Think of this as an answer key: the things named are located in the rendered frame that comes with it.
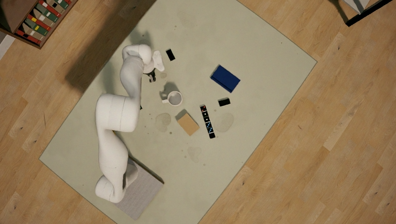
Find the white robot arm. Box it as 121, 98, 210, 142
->
95, 44, 165, 203

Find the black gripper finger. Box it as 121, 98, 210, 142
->
149, 71, 156, 83

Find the white mug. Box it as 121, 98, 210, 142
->
162, 91, 183, 106

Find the dark blue rectangular block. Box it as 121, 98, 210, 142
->
210, 65, 240, 93

